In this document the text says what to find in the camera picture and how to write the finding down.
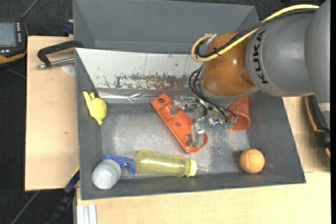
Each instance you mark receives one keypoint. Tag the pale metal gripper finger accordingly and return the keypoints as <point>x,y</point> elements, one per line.
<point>197,135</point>
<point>187,103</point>

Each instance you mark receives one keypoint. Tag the orange flat block with holes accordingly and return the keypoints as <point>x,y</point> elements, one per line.
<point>168,115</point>

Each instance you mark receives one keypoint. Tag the orange cup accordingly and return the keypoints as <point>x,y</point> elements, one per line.
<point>242,115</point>

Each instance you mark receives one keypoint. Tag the yellow clear plastic bottle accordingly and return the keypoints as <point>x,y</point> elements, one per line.
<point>162,164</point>

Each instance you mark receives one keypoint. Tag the orange ball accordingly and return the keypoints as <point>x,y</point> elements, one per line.
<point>252,161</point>

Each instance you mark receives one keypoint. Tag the grey metal bin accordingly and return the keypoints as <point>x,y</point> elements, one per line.
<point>157,23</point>

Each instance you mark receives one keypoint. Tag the yellow toy animal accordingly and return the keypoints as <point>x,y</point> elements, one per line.
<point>97,108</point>

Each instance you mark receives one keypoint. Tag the white spray bottle blue trigger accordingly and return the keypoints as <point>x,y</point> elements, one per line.
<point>105,175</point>

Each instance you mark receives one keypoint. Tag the pale wood board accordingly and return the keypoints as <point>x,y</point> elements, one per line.
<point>50,112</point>

